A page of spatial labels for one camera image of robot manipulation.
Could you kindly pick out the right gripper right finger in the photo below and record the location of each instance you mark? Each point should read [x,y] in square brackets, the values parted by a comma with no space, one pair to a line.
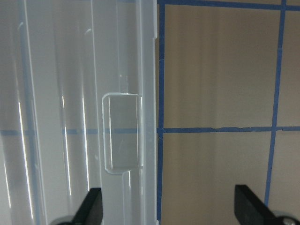
[250,210]

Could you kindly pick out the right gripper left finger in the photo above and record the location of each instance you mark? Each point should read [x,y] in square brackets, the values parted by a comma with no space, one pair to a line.
[91,210]

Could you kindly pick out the clear plastic box lid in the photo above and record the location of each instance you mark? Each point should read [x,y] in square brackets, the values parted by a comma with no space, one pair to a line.
[77,110]

